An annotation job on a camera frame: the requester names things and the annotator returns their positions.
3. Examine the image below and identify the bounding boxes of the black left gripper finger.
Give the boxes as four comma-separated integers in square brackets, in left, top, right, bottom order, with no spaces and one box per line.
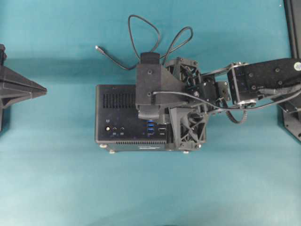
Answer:
[0,43,48,113]

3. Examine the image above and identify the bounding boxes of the black camera cable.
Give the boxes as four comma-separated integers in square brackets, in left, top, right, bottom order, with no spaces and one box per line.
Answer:
[151,86,301,110]

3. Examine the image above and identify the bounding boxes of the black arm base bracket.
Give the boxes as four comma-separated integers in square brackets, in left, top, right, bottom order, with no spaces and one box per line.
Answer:
[278,95,301,142]

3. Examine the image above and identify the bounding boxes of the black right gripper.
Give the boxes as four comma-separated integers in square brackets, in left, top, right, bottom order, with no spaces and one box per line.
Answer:
[165,57,230,149]

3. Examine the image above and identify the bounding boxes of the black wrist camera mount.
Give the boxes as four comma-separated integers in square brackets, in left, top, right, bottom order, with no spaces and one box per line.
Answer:
[135,52,186,124]

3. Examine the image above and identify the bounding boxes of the black aluminium frame rail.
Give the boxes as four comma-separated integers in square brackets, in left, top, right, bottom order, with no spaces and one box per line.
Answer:
[284,0,301,58]

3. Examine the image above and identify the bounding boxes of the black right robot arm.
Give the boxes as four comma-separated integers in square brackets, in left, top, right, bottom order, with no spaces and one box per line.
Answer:
[166,58,301,153]

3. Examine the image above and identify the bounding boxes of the black mini PC box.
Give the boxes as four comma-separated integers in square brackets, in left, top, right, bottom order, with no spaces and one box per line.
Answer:
[95,85,198,153]

